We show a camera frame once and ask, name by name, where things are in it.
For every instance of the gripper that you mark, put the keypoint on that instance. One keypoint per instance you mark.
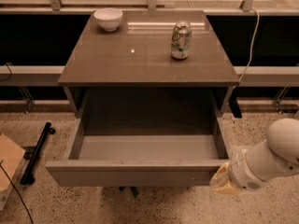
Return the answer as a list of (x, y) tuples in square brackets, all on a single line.
[(239, 171)]

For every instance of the grey top drawer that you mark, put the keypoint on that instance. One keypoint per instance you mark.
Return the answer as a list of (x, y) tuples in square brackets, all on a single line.
[(143, 137)]

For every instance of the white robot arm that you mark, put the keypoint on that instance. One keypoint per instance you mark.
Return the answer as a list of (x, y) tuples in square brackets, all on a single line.
[(252, 168)]

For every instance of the grey cabinet with glossy top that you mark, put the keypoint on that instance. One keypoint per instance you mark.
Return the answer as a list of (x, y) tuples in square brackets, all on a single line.
[(138, 54)]

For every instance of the green white soda can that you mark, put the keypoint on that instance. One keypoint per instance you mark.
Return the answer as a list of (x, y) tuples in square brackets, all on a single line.
[(181, 40)]

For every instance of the black metal bar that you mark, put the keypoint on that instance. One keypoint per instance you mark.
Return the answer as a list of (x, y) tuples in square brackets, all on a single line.
[(28, 177)]

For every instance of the white ceramic bowl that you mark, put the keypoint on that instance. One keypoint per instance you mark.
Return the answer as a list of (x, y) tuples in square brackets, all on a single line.
[(108, 18)]

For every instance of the light wooden board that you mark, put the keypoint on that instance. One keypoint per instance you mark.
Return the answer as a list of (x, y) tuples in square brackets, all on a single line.
[(11, 156)]

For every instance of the grey metal rail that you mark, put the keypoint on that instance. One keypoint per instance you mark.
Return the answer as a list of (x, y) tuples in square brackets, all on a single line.
[(253, 76)]

